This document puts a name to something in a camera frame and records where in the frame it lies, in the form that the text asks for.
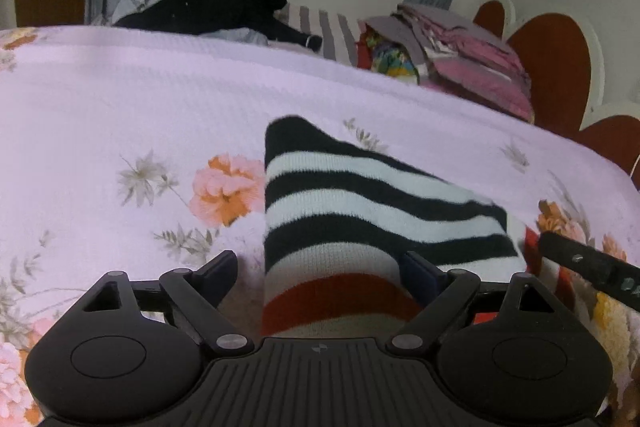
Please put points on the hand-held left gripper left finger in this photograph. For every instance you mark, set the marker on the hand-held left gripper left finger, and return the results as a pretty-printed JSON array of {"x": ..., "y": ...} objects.
[{"x": 216, "y": 274}]

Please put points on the black clothes pile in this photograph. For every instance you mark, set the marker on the black clothes pile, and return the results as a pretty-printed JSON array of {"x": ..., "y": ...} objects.
[{"x": 220, "y": 9}]

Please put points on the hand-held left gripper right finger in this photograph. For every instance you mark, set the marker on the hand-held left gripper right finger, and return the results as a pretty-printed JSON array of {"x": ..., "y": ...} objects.
[{"x": 422, "y": 279}]

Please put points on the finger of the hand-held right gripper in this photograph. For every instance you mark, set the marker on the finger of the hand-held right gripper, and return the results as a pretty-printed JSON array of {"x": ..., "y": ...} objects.
[{"x": 585, "y": 259}]

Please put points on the colourful printed cloth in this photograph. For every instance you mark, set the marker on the colourful printed cloth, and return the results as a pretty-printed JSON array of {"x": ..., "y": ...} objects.
[{"x": 390, "y": 54}]

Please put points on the pink floral bed sheet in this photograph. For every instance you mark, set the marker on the pink floral bed sheet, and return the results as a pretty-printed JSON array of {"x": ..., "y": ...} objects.
[{"x": 125, "y": 107}]

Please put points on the black white red striped sock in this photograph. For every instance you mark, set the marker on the black white red striped sock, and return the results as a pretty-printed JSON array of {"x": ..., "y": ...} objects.
[{"x": 360, "y": 207}]

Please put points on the grey white striped cloth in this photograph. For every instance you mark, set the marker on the grey white striped cloth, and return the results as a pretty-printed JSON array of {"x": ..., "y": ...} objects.
[{"x": 330, "y": 32}]

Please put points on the red and white headboard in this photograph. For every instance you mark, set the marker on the red and white headboard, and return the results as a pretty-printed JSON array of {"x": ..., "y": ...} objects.
[{"x": 555, "y": 67}]

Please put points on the pink folded clothes stack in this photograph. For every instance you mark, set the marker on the pink folded clothes stack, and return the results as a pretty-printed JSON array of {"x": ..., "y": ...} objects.
[{"x": 470, "y": 57}]

